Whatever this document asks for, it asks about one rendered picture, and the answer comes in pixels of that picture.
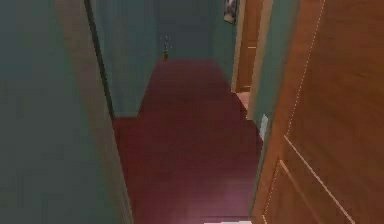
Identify small orange floor object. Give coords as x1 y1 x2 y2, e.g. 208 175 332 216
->
162 35 172 62

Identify brown wooden room door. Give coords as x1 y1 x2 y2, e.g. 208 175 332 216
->
252 0 384 224
235 0 264 94

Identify framed wall picture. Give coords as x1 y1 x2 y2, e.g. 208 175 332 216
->
223 0 240 25

